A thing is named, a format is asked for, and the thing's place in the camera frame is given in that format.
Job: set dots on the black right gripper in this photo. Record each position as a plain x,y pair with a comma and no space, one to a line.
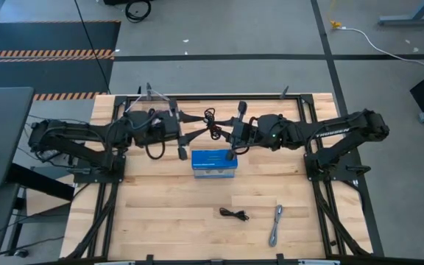
242,110

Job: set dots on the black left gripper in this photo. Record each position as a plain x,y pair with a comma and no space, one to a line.
166,141

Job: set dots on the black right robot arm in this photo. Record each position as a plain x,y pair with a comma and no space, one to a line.
329,132

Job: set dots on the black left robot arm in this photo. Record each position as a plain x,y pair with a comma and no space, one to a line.
68,141

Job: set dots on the blue game controller box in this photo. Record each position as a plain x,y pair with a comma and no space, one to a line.
213,158

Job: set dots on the white light bar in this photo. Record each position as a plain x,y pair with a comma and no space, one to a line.
114,263
318,262

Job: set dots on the black hazard-striped floor mat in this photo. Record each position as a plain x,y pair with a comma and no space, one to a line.
46,37

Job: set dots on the black office desk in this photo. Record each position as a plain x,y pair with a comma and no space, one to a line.
2,129

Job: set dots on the grey metal table leg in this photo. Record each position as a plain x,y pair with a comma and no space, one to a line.
414,18

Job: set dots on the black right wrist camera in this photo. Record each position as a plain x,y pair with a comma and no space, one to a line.
242,132

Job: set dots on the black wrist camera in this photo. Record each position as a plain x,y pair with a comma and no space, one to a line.
165,125
242,132

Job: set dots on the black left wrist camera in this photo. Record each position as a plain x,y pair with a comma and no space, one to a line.
165,125

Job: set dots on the black frame clamp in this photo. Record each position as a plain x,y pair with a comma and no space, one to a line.
149,259
280,258

